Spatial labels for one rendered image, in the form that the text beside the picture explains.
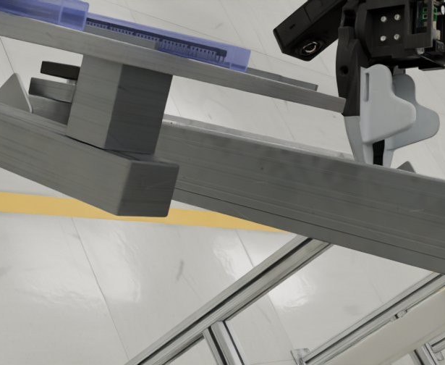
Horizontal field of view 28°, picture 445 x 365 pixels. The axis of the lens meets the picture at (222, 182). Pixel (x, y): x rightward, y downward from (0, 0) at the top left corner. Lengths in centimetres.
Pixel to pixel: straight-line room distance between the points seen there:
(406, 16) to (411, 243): 19
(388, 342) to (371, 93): 112
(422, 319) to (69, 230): 77
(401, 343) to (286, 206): 114
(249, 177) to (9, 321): 111
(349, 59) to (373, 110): 5
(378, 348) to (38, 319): 66
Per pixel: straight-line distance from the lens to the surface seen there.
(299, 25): 80
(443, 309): 177
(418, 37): 72
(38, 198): 201
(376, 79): 74
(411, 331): 180
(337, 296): 271
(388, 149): 78
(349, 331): 229
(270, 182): 69
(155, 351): 172
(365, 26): 75
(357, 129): 74
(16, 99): 84
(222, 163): 72
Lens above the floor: 122
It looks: 28 degrees down
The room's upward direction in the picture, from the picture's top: 50 degrees clockwise
